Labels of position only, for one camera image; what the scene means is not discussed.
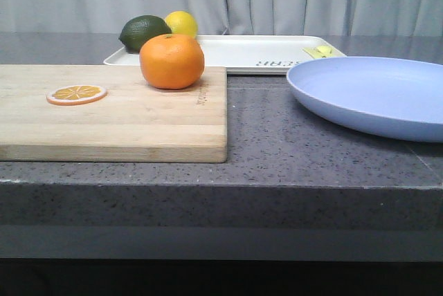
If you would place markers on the pale yellow fork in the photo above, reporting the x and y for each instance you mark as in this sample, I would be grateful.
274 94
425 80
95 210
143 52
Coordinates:
314 53

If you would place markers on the orange slice piece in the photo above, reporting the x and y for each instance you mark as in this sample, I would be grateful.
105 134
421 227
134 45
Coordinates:
76 95

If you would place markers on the orange mandarin fruit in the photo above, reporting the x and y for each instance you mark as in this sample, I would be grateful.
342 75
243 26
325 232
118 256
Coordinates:
171 61

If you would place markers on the pale yellow spoon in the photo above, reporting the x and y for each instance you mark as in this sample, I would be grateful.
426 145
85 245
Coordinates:
325 51

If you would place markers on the yellow lemon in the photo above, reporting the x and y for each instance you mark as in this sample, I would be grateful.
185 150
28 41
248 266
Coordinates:
181 22

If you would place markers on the green lime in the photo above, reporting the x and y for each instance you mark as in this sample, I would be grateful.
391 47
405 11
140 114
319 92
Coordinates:
139 30

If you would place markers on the wooden cutting board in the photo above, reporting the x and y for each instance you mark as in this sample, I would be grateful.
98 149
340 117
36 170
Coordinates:
132 123

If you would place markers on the white rectangular tray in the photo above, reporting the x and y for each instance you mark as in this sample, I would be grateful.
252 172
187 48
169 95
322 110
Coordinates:
261 54

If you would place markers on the light blue plate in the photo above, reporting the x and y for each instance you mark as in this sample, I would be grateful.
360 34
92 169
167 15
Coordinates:
393 98

